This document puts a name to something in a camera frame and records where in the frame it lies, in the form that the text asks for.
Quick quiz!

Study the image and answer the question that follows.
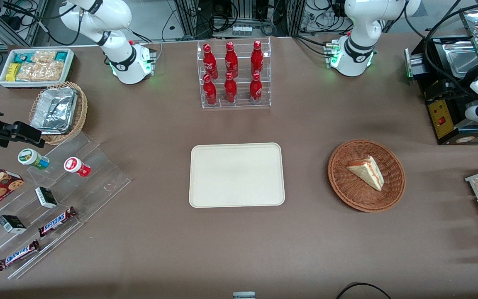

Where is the triangular sandwich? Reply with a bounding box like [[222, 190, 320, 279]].
[[346, 155, 385, 192]]

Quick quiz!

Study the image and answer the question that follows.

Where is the light oval wicker basket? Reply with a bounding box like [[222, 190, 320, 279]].
[[28, 81, 88, 145]]

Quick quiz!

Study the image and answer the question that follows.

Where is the cream rectangular plastic tray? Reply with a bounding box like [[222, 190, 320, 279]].
[[189, 142, 285, 208]]

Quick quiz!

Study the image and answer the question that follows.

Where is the brown round wicker basket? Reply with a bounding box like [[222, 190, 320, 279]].
[[328, 139, 406, 213]]

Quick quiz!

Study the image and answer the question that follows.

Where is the green lid snack cup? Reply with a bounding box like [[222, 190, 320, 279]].
[[17, 148, 50, 170]]

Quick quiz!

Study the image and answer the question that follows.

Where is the silver foil container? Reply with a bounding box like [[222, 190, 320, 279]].
[[30, 87, 78, 135]]

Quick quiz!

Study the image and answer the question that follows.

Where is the white rectangular snack bin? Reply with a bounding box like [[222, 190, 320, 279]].
[[0, 48, 75, 89]]

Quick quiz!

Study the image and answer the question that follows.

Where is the yellow snack packet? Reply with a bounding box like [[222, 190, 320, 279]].
[[5, 63, 22, 82]]

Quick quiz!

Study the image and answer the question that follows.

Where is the clear bag of crackers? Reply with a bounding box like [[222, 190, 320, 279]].
[[31, 50, 57, 64], [16, 61, 65, 82]]

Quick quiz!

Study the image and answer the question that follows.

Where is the red lid snack cup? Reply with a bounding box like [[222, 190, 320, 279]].
[[63, 157, 91, 178]]

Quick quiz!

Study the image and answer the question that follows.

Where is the small dark green box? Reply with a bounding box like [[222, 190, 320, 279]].
[[0, 214, 27, 234], [34, 186, 58, 209]]

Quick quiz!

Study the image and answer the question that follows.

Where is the clear acrylic stepped display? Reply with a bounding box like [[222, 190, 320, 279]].
[[0, 130, 132, 280]]

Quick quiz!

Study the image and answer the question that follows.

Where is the brown Snickers bar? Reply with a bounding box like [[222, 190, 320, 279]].
[[37, 206, 78, 238], [0, 239, 41, 272]]

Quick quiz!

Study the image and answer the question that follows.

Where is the red cola bottle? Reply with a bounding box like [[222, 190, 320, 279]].
[[249, 73, 263, 104], [224, 42, 239, 78], [250, 40, 264, 76], [224, 72, 238, 104], [202, 43, 219, 80], [202, 74, 218, 106]]

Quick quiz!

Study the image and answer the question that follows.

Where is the clear acrylic bottle rack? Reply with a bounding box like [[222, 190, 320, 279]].
[[196, 37, 272, 110]]

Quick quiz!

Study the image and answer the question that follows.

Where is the black sealing machine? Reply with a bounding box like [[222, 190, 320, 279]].
[[404, 7, 478, 146]]

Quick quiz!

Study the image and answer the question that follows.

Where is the black cable loop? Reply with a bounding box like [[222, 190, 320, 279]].
[[336, 282, 393, 299]]

